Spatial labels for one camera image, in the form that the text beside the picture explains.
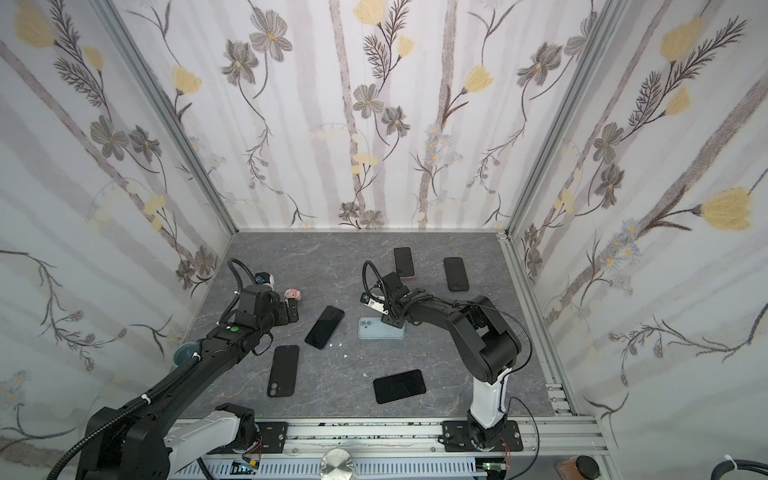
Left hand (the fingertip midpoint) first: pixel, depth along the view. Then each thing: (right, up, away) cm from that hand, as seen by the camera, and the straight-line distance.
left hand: (277, 295), depth 86 cm
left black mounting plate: (+4, -34, -12) cm, 36 cm away
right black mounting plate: (+49, -34, -13) cm, 61 cm away
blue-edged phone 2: (+12, -11, +8) cm, 18 cm away
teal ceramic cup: (-25, -16, -3) cm, 30 cm away
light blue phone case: (+28, -11, +8) cm, 31 cm away
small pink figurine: (0, -1, +12) cm, 12 cm away
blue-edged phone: (+58, +5, +22) cm, 62 cm away
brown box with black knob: (+74, -34, -23) cm, 84 cm away
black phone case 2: (+2, -23, -2) cm, 23 cm away
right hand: (+32, -2, +10) cm, 34 cm away
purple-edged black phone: (+39, +9, +27) cm, 48 cm away
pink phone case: (+35, +7, +22) cm, 42 cm away
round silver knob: (+23, -30, -28) cm, 47 cm away
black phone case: (+58, +5, +22) cm, 62 cm away
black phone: (+36, -24, -5) cm, 43 cm away
